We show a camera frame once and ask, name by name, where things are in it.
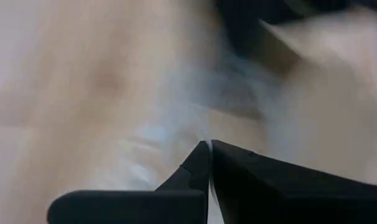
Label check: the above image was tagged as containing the clear zip bag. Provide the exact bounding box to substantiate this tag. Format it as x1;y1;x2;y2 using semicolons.
113;40;289;224

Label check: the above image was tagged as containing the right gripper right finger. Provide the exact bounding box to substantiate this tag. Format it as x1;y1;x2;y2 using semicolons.
210;139;377;224

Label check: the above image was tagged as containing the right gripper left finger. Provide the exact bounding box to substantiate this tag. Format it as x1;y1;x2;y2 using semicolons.
47;140;213;224

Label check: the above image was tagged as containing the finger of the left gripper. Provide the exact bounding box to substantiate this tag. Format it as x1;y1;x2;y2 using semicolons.
216;0;377;57

